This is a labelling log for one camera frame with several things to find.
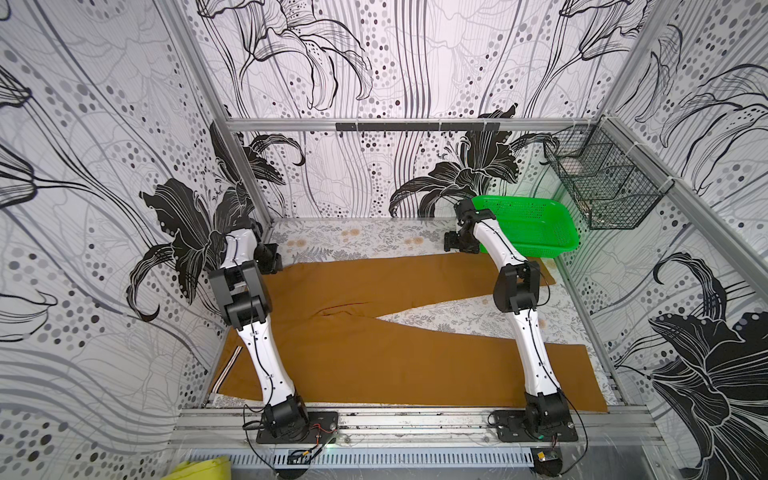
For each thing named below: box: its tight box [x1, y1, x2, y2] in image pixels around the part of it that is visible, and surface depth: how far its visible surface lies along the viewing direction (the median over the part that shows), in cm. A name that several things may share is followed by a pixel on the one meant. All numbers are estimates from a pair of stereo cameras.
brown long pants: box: [212, 252, 609, 412], surface depth 90 cm
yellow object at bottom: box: [161, 455, 232, 480], surface depth 63 cm
